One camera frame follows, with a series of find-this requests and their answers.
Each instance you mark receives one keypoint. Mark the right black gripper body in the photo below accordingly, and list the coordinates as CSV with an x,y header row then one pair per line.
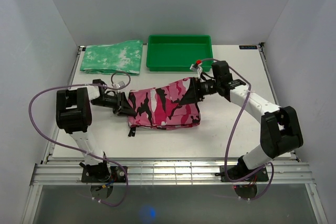
x,y
205,88

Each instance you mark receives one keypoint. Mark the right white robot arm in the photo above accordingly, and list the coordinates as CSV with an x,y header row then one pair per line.
x,y
280,130

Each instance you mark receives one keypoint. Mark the dark label sticker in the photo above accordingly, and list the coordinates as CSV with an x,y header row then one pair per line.
x,y
248,47

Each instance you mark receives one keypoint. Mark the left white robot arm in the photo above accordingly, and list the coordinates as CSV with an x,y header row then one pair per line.
x,y
74,116

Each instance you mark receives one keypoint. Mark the folded green white trousers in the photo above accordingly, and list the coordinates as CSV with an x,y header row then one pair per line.
x,y
107,59

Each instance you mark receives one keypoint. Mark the aluminium rail frame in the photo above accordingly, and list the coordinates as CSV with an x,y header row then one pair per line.
x,y
174,176

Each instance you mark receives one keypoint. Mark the pink camouflage trousers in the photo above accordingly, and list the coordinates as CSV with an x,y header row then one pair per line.
x,y
160,108

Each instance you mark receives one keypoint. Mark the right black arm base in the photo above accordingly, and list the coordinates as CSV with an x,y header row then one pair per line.
x,y
235,173

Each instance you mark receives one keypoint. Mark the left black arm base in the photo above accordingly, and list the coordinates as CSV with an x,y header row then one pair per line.
x,y
113,174

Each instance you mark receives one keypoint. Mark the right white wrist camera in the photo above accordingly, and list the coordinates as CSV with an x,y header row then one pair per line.
x,y
197,67

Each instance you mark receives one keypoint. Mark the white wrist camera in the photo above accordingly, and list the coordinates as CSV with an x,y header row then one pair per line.
x,y
119,85
197,67

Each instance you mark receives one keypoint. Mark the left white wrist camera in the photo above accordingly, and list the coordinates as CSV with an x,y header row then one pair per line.
x,y
119,85

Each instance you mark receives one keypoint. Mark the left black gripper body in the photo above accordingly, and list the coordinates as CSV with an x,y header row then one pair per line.
x,y
116,102

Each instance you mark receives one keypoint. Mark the green plastic tray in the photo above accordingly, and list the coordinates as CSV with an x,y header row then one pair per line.
x,y
176,53

